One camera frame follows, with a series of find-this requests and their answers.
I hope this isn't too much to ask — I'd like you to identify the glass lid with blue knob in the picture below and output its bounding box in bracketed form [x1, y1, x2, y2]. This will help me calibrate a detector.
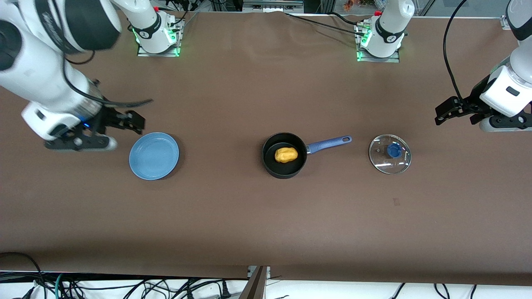
[368, 134, 412, 175]

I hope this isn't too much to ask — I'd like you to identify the yellow potato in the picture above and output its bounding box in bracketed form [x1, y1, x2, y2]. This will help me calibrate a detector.
[274, 147, 299, 164]

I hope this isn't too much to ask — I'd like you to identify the blue round plate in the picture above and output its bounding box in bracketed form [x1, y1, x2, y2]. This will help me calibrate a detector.
[129, 132, 180, 181]

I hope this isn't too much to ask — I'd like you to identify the brown table support strut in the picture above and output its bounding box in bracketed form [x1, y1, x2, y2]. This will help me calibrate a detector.
[239, 266, 271, 299]

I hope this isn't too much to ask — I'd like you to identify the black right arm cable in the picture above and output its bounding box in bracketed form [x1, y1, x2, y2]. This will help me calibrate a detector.
[62, 50, 154, 109]

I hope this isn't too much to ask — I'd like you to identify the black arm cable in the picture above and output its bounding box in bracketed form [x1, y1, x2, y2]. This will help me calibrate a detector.
[62, 50, 154, 109]
[442, 0, 469, 101]

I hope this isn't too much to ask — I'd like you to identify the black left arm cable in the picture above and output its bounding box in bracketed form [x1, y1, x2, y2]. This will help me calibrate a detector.
[442, 0, 469, 101]

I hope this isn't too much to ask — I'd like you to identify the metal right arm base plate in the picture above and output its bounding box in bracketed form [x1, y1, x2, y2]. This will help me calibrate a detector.
[137, 19, 184, 57]

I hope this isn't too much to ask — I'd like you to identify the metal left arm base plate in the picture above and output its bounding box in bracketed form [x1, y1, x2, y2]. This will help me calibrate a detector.
[356, 23, 401, 63]

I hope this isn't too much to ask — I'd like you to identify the dark pot with blue handle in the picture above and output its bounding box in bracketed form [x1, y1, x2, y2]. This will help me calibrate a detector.
[262, 132, 353, 179]

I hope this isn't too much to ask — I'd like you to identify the black tabletop power cable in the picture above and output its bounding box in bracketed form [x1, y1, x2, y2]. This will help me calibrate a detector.
[285, 12, 363, 37]

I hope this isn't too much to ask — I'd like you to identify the black looped floor cable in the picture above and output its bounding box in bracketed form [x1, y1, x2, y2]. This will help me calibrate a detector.
[0, 252, 46, 299]

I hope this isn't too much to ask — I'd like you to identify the black floor cable tangle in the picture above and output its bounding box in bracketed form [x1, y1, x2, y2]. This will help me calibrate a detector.
[62, 277, 250, 299]

